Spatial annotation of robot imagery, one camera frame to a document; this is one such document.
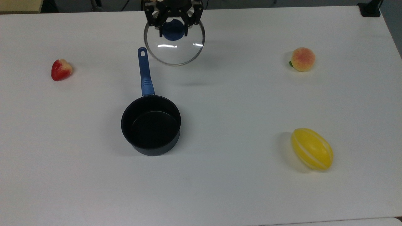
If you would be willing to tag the black clamp mount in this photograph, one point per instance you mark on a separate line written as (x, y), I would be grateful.
(370, 8)

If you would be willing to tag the yellow striped toy melon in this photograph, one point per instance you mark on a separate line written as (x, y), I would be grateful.
(312, 149)

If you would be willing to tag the glass lid with blue knob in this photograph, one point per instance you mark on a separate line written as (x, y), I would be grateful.
(176, 56)

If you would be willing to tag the light wooden furniture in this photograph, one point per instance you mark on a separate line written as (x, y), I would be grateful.
(19, 5)

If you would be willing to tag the toy peach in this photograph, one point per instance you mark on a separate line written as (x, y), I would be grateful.
(302, 59)

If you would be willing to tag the red toy strawberry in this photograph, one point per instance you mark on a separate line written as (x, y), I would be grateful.
(60, 70)

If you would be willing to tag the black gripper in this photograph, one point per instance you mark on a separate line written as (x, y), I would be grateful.
(172, 6)

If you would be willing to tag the dark chair base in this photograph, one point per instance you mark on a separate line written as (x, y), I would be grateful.
(50, 6)

